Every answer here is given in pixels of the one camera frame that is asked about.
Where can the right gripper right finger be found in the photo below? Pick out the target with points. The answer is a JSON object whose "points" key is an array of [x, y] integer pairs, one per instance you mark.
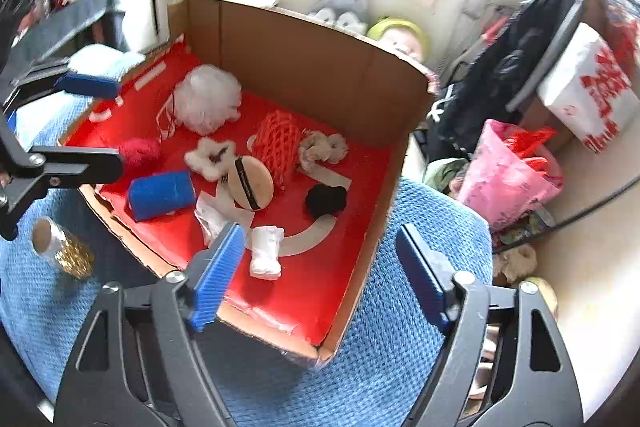
{"points": [[531, 383]]}

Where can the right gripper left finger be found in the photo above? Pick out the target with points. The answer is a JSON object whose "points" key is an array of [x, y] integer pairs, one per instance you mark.
{"points": [[135, 361]]}

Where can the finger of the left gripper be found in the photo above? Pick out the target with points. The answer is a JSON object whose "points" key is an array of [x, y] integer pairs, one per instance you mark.
{"points": [[33, 172], [53, 76]]}

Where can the red yarn ball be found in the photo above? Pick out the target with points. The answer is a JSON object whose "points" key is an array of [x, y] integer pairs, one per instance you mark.
{"points": [[139, 155]]}

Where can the beige powder puff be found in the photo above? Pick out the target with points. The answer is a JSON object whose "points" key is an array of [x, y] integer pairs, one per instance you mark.
{"points": [[250, 183]]}

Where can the red net doll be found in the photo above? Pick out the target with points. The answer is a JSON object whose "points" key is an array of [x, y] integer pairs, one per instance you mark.
{"points": [[274, 144]]}

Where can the black fluffy ball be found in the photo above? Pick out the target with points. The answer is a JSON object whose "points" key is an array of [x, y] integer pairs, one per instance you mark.
{"points": [[324, 199]]}

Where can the light blue towel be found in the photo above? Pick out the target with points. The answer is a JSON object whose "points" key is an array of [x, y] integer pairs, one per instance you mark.
{"points": [[103, 61]]}

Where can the dark cloth side table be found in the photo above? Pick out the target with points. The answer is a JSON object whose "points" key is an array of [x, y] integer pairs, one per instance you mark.
{"points": [[53, 32]]}

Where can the glass jar golden capsules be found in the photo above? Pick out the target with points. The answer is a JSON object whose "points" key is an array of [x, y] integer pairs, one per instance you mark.
{"points": [[62, 249]]}

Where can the blue knitted blanket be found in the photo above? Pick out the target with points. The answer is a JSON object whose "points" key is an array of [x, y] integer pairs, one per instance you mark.
{"points": [[384, 360]]}

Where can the white mesh bath pouf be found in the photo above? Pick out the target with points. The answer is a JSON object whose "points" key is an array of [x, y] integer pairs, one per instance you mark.
{"points": [[207, 98]]}

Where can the white tissue roll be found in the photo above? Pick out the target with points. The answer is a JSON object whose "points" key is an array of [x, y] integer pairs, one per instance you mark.
{"points": [[265, 245]]}

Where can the pink plastic bag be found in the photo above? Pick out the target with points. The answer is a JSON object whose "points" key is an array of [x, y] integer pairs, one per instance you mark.
{"points": [[512, 172]]}

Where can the cardboard box red inside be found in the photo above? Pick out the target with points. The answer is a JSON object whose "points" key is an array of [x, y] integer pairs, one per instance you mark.
{"points": [[332, 81]]}

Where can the beige fluffy scrunchie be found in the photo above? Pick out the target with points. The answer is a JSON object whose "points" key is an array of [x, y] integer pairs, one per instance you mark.
{"points": [[317, 146]]}

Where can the white red paper bag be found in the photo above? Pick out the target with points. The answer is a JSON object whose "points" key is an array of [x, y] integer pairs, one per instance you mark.
{"points": [[590, 88]]}

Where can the grey plush toy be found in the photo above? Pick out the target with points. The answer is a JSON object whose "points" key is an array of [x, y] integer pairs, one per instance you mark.
{"points": [[347, 15]]}

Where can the dark hanging clothes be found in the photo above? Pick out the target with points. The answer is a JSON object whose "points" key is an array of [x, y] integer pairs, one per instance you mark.
{"points": [[459, 113]]}

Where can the yellow green plush toy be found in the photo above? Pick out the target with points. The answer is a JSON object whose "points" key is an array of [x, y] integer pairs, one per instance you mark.
{"points": [[402, 35]]}

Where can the black clothes rack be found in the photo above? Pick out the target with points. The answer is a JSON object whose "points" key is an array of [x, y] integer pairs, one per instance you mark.
{"points": [[576, 161]]}

